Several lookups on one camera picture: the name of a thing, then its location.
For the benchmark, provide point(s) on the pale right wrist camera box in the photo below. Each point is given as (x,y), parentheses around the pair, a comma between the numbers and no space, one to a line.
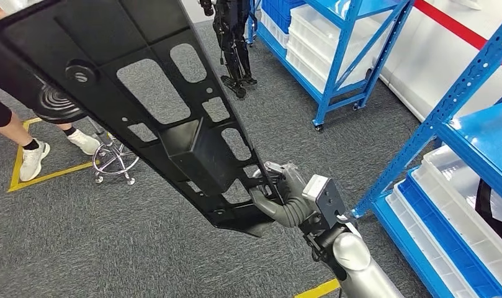
(324,201)

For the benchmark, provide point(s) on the person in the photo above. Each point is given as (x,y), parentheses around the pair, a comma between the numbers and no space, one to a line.
(12,131)

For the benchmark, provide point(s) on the black humanoid robot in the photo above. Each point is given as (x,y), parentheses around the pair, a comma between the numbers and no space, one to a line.
(230,33)

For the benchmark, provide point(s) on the black plastic panel part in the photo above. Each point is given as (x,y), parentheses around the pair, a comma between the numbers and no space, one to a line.
(193,152)

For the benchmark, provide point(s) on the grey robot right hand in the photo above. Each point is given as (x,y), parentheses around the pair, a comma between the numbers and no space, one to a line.
(292,209)

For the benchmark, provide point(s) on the chrome base stool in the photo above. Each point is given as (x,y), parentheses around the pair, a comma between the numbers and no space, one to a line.
(112,153)

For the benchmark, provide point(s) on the yellow floor tape outline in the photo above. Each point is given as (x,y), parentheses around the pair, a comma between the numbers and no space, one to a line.
(65,172)

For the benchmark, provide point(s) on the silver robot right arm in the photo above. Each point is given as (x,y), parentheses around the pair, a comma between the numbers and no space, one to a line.
(357,263)

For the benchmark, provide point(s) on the blue plastic crate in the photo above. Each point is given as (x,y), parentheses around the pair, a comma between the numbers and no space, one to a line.
(281,12)
(450,246)

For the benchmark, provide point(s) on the white car body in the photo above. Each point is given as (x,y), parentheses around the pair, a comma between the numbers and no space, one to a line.
(431,61)

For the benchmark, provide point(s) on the white plastic crate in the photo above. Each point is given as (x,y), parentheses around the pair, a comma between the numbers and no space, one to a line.
(312,65)
(273,35)
(452,185)
(429,246)
(316,28)

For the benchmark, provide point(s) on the blue metal shelf rack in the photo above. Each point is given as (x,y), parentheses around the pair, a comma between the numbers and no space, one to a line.
(481,135)
(336,61)

